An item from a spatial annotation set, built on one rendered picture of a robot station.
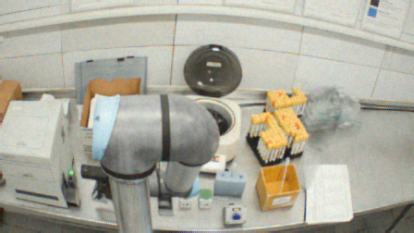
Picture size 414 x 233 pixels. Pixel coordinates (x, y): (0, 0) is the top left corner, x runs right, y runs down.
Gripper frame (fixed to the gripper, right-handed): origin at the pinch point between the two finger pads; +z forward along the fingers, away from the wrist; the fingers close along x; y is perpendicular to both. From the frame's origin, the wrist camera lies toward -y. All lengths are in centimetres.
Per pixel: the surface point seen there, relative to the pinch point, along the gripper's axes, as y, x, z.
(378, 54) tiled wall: 97, 59, -91
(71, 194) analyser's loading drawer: -7.6, 0.3, 5.1
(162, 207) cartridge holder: 23.6, 0.5, -10.9
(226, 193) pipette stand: 42.8, 7.4, -22.1
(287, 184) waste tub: 64, 11, -33
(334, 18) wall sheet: 61, 59, -87
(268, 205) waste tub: 54, 0, -30
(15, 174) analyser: -34.0, -4.3, 4.5
